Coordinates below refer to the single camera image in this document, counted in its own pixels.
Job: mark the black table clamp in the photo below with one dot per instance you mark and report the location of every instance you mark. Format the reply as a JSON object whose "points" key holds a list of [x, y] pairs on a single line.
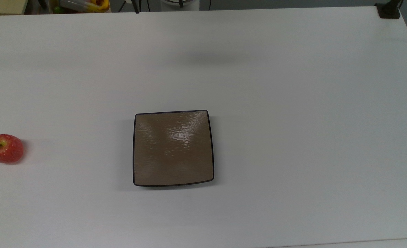
{"points": [[388, 10]]}

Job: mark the beige box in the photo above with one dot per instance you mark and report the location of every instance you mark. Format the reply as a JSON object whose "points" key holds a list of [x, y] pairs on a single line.
{"points": [[3, 6]]}

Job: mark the square brown ceramic plate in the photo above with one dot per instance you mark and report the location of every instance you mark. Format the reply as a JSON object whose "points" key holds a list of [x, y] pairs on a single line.
{"points": [[173, 148]]}

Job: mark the yellow plastic bag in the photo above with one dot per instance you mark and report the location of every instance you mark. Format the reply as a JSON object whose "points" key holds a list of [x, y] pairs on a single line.
{"points": [[86, 5]]}

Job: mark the red apple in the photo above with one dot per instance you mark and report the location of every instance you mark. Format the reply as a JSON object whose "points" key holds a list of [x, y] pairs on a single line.
{"points": [[7, 150]]}

